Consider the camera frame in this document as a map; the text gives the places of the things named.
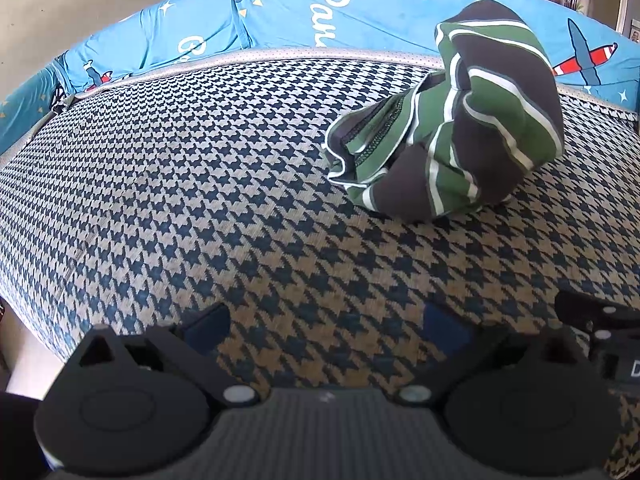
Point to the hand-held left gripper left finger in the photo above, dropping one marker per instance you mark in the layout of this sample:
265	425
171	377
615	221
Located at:
210	327

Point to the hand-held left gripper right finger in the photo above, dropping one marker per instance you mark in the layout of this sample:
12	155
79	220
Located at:
445	332

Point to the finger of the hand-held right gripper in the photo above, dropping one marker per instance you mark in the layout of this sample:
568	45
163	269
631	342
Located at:
580	310

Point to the green grey striped shirt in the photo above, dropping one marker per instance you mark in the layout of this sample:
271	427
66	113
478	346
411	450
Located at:
490	150

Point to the houndstooth pattern mattress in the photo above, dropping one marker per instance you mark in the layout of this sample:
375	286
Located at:
200	185

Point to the blue plane-print bedding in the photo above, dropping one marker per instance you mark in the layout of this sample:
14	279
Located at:
350	15

